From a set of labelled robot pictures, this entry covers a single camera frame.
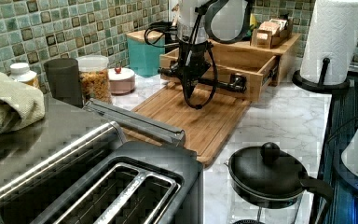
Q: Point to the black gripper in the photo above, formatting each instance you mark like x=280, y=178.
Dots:
x=191, y=65

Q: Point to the wooden drawer with black handle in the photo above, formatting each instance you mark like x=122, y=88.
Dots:
x=256, y=81

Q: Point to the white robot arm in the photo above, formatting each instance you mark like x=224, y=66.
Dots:
x=223, y=21

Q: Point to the wooden drawer cabinet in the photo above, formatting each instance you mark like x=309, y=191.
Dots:
x=284, y=56

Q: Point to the teal canister with wooden lid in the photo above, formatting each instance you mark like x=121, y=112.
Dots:
x=144, y=58

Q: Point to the bamboo cutting board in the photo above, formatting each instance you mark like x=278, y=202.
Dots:
x=207, y=130

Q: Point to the blue plate of toy food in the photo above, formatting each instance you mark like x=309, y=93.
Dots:
x=253, y=24

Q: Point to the pink ceramic jar with lid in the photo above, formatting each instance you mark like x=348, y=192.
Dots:
x=122, y=80

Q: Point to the wooden tea bag organizer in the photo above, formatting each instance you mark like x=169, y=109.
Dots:
x=272, y=33

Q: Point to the grey foil wrap box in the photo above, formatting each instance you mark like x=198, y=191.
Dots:
x=139, y=123

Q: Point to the clear plastic cereal jar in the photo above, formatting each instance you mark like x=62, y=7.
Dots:
x=94, y=77

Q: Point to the dark grey cylinder cup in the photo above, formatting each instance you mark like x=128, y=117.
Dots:
x=64, y=81

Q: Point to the black two-slot toaster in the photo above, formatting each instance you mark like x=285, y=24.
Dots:
x=139, y=183

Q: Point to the black paper towel holder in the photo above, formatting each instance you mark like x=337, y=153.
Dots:
x=320, y=86

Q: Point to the black french press coffee maker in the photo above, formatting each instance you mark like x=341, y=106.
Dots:
x=270, y=178

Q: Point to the white paper towel roll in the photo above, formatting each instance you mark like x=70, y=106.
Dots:
x=333, y=34

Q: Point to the white-capped pill bottle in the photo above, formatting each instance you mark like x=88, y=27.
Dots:
x=21, y=72

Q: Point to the green folded towel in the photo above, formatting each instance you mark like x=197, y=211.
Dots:
x=20, y=104

